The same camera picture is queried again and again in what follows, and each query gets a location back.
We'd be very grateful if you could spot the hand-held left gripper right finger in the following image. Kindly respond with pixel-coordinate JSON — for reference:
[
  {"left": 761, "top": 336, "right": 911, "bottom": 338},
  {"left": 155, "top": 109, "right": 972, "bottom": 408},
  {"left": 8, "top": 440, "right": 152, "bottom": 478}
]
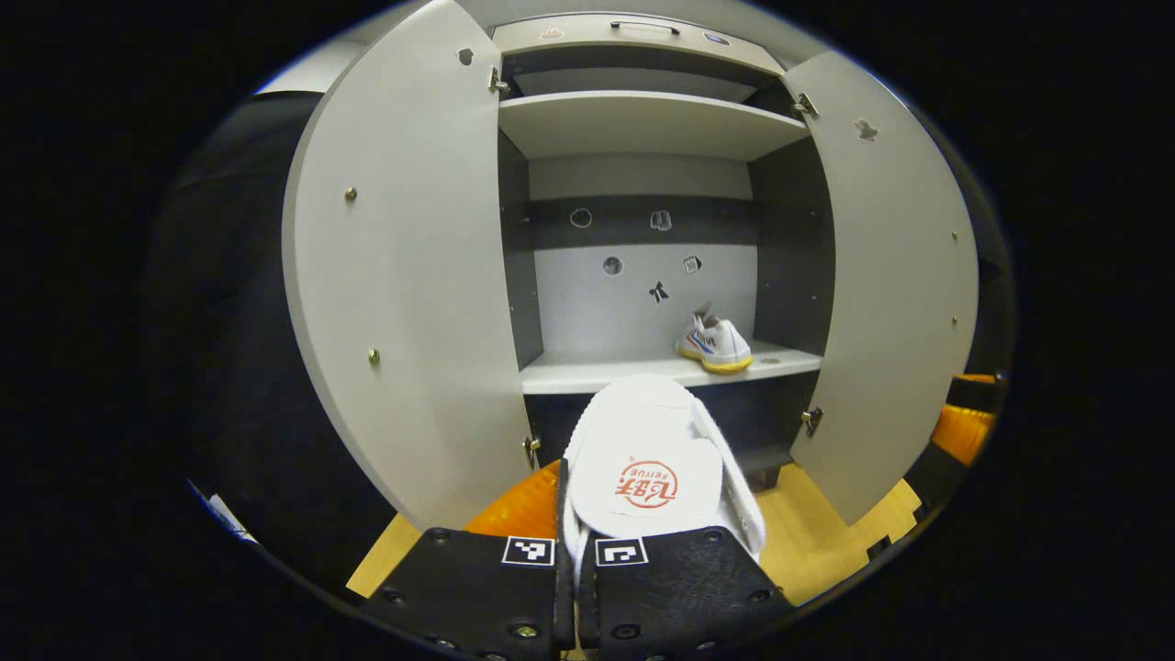
[{"left": 575, "top": 525, "right": 798, "bottom": 660}]

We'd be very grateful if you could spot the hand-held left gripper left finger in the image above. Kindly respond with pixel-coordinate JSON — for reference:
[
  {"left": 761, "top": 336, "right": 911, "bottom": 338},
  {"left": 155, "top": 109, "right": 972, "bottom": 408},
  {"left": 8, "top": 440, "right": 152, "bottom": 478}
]
[{"left": 356, "top": 457, "right": 577, "bottom": 661}]

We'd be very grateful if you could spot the grey cabinet door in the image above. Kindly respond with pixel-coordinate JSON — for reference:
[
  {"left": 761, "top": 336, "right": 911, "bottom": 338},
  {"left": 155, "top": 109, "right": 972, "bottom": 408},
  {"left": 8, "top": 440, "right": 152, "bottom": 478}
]
[
  {"left": 282, "top": 0, "right": 543, "bottom": 533},
  {"left": 780, "top": 50, "right": 981, "bottom": 526}
]

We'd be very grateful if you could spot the white shoe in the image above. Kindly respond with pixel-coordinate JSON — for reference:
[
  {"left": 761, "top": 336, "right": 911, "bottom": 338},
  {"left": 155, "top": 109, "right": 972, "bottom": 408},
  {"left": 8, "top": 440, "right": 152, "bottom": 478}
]
[
  {"left": 677, "top": 310, "right": 754, "bottom": 375},
  {"left": 560, "top": 374, "right": 767, "bottom": 588}
]

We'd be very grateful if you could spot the grey cabinet drawer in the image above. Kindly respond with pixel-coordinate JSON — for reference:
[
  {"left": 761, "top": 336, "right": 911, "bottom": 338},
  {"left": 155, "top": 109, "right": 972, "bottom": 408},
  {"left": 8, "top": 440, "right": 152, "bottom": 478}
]
[{"left": 491, "top": 13, "right": 789, "bottom": 76}]

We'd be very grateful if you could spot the black backdrop cloth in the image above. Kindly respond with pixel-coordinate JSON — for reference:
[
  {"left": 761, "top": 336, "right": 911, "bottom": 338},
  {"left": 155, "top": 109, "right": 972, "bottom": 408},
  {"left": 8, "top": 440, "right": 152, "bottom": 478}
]
[{"left": 147, "top": 90, "right": 1018, "bottom": 593}]

